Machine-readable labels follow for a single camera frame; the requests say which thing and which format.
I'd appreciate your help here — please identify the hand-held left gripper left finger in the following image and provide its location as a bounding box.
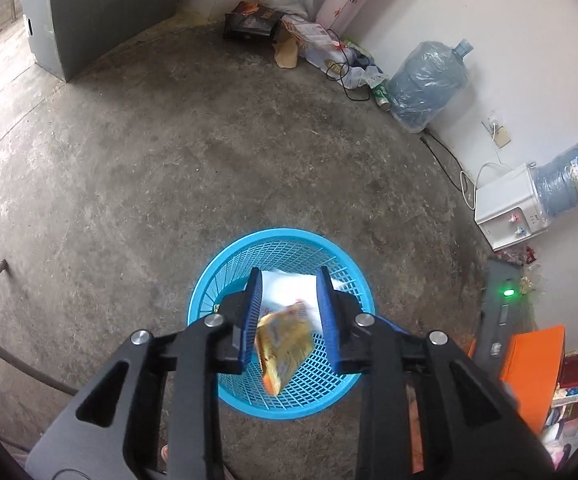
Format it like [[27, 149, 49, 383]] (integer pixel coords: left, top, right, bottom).
[[28, 266, 265, 480]]

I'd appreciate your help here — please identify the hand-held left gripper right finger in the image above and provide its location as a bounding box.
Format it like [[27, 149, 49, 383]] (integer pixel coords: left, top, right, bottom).
[[315, 266, 557, 480]]

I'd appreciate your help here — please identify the yellow snack wrapper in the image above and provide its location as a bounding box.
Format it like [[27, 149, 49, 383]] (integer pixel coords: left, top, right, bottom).
[[255, 300, 315, 395]]

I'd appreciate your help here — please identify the blue plastic mesh basket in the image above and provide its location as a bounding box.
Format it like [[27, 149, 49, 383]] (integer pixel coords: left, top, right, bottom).
[[187, 228, 376, 420]]

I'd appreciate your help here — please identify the white crumpled paper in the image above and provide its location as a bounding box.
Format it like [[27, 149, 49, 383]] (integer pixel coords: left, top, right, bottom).
[[260, 270, 355, 333]]

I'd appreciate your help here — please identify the orange box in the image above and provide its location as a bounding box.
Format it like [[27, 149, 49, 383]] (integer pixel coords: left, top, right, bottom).
[[499, 325, 567, 433]]

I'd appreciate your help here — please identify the red wrapper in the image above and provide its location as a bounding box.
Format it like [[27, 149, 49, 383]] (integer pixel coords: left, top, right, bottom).
[[501, 246, 540, 266]]

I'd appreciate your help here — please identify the white bottle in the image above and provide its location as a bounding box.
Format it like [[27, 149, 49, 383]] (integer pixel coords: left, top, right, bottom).
[[551, 380, 578, 407]]

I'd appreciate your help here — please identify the white water dispenser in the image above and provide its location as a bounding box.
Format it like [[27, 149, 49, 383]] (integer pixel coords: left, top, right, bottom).
[[474, 162, 550, 252]]

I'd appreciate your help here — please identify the blue water jug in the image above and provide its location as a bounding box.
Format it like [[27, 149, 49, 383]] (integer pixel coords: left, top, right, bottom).
[[529, 140, 578, 218]]

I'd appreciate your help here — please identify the green drink can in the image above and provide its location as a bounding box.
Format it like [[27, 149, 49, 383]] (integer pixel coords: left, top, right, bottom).
[[371, 82, 392, 109]]

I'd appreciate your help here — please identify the plastic-wrapped water jug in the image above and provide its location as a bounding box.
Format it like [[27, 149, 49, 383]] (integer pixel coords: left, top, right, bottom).
[[386, 38, 474, 134]]

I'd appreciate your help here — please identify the brown cardboard piece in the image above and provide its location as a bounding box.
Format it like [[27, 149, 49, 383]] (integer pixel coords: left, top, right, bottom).
[[274, 35, 300, 69]]

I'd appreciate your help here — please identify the white and red carton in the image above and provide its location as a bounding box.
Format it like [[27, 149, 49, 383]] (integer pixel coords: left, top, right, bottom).
[[281, 12, 337, 48]]

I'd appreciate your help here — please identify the dark snack bag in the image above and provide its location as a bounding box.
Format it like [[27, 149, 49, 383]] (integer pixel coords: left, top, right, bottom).
[[222, 1, 285, 43]]

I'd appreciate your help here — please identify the grey cabinet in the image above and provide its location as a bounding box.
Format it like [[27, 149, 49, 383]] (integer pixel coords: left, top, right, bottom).
[[19, 0, 190, 82]]

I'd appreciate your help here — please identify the white power cable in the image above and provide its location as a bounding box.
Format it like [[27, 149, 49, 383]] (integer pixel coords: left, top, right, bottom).
[[460, 162, 507, 209]]

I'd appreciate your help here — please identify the black floor cable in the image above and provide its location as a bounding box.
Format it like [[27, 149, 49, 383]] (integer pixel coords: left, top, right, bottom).
[[420, 132, 477, 196]]

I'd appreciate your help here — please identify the wall socket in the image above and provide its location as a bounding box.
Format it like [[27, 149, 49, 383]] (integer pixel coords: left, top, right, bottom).
[[483, 110, 512, 149]]

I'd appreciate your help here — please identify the thin black cable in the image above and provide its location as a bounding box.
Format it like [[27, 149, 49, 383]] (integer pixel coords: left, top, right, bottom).
[[325, 27, 372, 102]]

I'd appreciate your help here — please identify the metal pipe frame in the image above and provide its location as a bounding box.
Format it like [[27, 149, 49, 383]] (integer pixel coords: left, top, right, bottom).
[[0, 259, 80, 396]]

